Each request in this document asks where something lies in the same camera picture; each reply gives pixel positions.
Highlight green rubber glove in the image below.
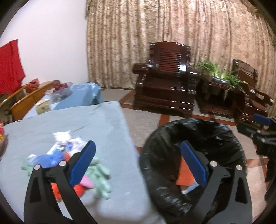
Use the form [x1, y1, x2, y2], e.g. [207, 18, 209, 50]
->
[85, 157, 112, 200]
[21, 162, 33, 176]

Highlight red plastic bag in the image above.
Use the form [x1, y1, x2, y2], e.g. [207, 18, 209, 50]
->
[25, 78, 39, 94]
[51, 183, 86, 202]

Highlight blue plastic bag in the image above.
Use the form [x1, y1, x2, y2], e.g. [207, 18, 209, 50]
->
[27, 149, 64, 168]

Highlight pink cloth piece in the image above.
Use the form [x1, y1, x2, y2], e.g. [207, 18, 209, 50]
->
[80, 176, 94, 189]

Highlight white blue paper package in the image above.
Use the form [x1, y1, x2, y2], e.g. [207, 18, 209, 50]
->
[46, 136, 87, 156]

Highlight white tissue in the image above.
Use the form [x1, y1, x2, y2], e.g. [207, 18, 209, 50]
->
[53, 131, 72, 143]

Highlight black trash bin bag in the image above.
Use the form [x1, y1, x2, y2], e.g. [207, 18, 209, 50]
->
[139, 118, 247, 223]

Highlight dark wooden armchair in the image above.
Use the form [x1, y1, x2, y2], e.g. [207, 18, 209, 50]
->
[132, 41, 201, 118]
[232, 59, 274, 124]

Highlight dark wooden side table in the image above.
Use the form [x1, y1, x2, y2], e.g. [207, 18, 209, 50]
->
[196, 75, 244, 119]

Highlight orange sponge cloth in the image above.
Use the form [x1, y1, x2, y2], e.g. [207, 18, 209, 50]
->
[176, 158, 195, 187]

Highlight green potted plant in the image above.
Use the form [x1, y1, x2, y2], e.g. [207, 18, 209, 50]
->
[196, 60, 243, 91]

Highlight grey-blue table cloth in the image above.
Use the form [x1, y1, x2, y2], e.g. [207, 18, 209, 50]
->
[1, 101, 164, 223]

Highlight tissue box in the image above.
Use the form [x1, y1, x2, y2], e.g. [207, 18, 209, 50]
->
[35, 99, 51, 115]

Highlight light wooden tv cabinet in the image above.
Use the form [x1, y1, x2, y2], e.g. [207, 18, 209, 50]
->
[1, 80, 57, 123]

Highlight blue plastic table cover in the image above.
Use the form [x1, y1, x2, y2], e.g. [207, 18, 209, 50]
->
[23, 83, 103, 119]

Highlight red plastic bag on cabinet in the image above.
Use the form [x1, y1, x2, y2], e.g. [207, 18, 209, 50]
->
[25, 78, 39, 94]

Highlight red apples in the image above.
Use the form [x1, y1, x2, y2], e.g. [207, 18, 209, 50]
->
[53, 80, 68, 91]

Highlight red cloth cover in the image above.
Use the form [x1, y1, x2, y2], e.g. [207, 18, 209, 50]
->
[0, 40, 25, 95]

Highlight beige patterned curtain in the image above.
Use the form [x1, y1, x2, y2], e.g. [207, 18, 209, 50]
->
[86, 0, 276, 117]

